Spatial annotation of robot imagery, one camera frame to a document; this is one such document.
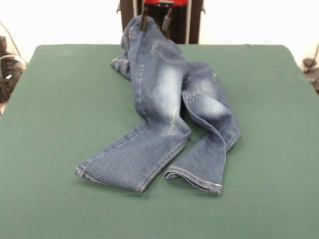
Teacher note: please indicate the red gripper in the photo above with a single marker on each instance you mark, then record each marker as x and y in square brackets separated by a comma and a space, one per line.
[164, 2]

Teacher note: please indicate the blue denim jeans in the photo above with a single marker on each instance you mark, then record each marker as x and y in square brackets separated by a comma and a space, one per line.
[154, 87]

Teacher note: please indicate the black stand base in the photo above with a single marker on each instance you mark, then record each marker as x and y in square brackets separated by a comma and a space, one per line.
[10, 74]

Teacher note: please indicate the dark green table cloth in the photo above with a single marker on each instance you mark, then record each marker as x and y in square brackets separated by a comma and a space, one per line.
[49, 149]

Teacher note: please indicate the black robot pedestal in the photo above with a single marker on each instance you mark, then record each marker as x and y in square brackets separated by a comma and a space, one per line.
[189, 25]

